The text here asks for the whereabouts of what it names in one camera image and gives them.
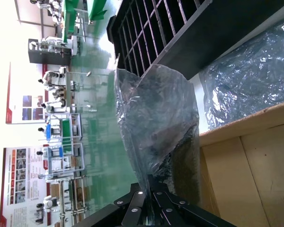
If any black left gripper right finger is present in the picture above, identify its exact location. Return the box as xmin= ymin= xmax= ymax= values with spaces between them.
xmin=148 ymin=174 xmax=190 ymax=227

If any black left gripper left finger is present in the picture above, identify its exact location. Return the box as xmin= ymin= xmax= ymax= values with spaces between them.
xmin=113 ymin=183 xmax=147 ymax=227

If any translucent antistatic bag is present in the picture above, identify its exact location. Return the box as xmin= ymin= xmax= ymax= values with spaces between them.
xmin=114 ymin=64 xmax=202 ymax=227

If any brown cardboard box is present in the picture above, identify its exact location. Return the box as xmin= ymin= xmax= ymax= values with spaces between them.
xmin=198 ymin=100 xmax=284 ymax=227

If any black slotted plastic container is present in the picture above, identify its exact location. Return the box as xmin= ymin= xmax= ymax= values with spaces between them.
xmin=106 ymin=0 xmax=284 ymax=80

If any white humanoid robot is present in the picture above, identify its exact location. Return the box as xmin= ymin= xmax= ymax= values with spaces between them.
xmin=40 ymin=100 xmax=67 ymax=114
xmin=36 ymin=195 xmax=60 ymax=215
xmin=37 ymin=67 xmax=68 ymax=92

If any metal rack workstation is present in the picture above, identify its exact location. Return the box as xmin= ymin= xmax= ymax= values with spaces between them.
xmin=39 ymin=113 xmax=83 ymax=144
xmin=37 ymin=143 xmax=86 ymax=177

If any flat grey antistatic bag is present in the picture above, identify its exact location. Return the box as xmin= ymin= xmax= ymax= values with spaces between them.
xmin=199 ymin=18 xmax=284 ymax=131

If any black equipment cabinet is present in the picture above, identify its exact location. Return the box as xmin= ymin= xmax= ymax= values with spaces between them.
xmin=28 ymin=38 xmax=72 ymax=66

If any green covered table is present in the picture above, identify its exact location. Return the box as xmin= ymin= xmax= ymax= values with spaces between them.
xmin=62 ymin=0 xmax=81 ymax=45
xmin=86 ymin=0 xmax=109 ymax=22

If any wall poster with photo column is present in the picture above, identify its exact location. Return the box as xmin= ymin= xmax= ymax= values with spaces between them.
xmin=0 ymin=146 xmax=51 ymax=227

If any red bordered wall poster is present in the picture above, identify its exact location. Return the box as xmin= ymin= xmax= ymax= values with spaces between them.
xmin=6 ymin=61 xmax=50 ymax=125

